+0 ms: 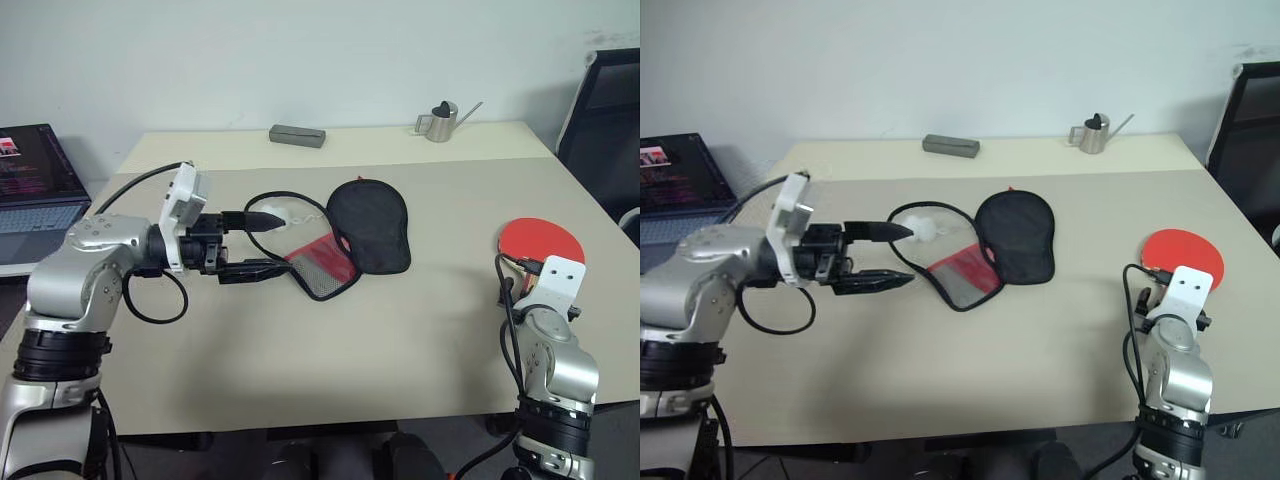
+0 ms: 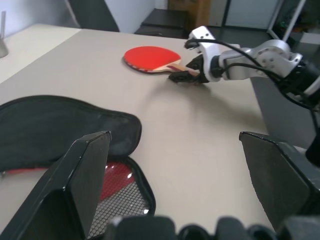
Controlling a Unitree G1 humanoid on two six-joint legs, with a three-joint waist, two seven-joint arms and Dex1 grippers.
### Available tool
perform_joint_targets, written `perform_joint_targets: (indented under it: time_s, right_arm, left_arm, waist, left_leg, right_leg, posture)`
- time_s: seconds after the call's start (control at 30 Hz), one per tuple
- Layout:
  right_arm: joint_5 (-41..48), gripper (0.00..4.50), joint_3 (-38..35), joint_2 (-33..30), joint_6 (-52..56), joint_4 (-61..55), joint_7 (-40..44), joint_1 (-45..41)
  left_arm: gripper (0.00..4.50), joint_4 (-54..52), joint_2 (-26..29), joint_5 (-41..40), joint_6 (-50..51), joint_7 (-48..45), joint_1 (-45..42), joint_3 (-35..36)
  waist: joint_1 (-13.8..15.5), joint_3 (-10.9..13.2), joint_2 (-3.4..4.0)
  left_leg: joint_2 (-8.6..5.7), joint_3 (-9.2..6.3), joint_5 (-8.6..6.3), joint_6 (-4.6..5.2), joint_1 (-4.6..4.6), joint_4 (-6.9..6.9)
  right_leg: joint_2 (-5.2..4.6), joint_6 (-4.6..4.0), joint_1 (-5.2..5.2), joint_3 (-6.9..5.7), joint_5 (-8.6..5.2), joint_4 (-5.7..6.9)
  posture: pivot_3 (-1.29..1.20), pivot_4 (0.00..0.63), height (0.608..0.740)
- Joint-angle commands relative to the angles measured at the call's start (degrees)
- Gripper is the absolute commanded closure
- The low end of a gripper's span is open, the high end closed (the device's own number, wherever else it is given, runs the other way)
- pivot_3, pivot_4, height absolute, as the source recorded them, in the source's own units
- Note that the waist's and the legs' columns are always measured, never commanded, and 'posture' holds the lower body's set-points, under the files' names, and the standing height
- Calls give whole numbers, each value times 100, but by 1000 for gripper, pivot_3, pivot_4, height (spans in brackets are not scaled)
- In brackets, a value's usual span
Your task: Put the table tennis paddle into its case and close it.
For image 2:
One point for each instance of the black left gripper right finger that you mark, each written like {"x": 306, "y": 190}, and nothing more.
{"x": 275, "y": 180}

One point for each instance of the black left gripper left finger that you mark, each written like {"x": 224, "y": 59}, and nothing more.
{"x": 62, "y": 187}

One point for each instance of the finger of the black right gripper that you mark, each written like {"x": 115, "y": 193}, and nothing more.
{"x": 193, "y": 63}
{"x": 183, "y": 78}

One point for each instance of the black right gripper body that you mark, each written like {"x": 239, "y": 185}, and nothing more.
{"x": 202, "y": 70}

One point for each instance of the red table tennis paddle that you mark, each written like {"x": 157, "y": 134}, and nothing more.
{"x": 150, "y": 56}

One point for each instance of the black and red paddle case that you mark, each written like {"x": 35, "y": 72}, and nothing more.
{"x": 50, "y": 125}

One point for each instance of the low black cabinet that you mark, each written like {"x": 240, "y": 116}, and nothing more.
{"x": 162, "y": 23}

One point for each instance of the brown wooden cabinet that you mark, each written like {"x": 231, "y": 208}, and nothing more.
{"x": 190, "y": 11}

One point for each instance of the white framed glass partition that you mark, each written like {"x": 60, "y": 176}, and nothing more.
{"x": 250, "y": 12}

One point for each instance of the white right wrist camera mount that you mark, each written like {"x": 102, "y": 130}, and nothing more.
{"x": 208, "y": 51}

